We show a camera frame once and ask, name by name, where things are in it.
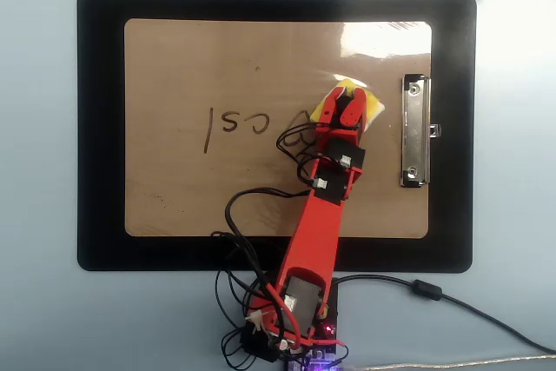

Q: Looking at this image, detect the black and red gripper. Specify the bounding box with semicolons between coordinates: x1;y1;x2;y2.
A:
314;86;368;171

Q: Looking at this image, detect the yellow sponge with black knob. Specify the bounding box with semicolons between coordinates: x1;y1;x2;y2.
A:
311;77;387;133

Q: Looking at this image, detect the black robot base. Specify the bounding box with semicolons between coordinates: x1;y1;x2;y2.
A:
241;277;340;366

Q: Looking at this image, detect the controller circuit board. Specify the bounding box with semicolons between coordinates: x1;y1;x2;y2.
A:
281;322;344;371

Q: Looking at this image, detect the metal clipboard clip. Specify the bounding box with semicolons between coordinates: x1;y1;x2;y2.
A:
398;73;443;189

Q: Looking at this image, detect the brown clipboard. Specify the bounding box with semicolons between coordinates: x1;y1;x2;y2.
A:
123;17;434;240

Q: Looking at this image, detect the white tie band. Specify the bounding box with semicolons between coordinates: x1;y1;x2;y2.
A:
245;309;264;335

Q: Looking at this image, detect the black mat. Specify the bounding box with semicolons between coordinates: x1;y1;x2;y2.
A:
76;0;478;275

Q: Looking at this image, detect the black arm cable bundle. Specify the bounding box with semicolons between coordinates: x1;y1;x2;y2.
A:
210;121;322;368

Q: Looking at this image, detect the black power cable with ferrite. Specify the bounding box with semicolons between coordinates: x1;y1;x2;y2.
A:
332;274;556;354

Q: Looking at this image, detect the red wire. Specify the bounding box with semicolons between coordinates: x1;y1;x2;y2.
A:
255;283;349;359

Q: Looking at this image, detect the silver USB cable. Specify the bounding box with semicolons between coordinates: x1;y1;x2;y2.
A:
342;353;556;371

